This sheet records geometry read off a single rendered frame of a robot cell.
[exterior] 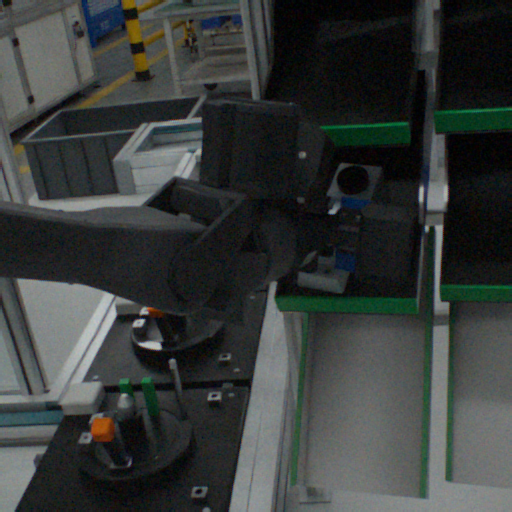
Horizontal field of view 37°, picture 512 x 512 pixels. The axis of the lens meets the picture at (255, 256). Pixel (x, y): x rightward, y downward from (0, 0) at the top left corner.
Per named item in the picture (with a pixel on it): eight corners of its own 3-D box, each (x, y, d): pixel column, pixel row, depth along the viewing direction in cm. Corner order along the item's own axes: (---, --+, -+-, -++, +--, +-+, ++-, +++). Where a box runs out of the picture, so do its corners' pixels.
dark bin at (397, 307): (418, 317, 68) (412, 266, 63) (278, 312, 72) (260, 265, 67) (435, 107, 85) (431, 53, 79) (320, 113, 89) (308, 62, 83)
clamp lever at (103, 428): (128, 468, 84) (107, 433, 78) (111, 469, 84) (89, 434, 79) (133, 439, 86) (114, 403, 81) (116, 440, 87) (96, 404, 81)
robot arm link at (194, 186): (174, 306, 44) (190, 99, 42) (100, 271, 50) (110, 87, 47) (307, 284, 52) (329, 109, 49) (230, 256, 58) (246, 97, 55)
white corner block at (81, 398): (99, 426, 99) (92, 401, 97) (66, 427, 100) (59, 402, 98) (109, 404, 103) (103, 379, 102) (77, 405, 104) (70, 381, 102)
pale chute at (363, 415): (429, 499, 75) (425, 498, 71) (300, 486, 79) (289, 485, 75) (437, 232, 83) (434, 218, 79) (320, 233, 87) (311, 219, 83)
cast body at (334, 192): (374, 252, 74) (364, 204, 68) (331, 246, 75) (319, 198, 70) (396, 189, 78) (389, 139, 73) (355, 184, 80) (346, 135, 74)
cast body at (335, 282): (343, 295, 68) (327, 258, 62) (298, 287, 70) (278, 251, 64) (367, 215, 71) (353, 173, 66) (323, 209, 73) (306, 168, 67)
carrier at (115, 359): (251, 391, 102) (238, 310, 96) (80, 399, 105) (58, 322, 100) (267, 301, 123) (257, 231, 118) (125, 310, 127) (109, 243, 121)
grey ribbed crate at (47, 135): (198, 187, 274) (187, 125, 264) (35, 201, 283) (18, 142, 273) (215, 149, 312) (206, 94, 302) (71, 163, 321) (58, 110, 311)
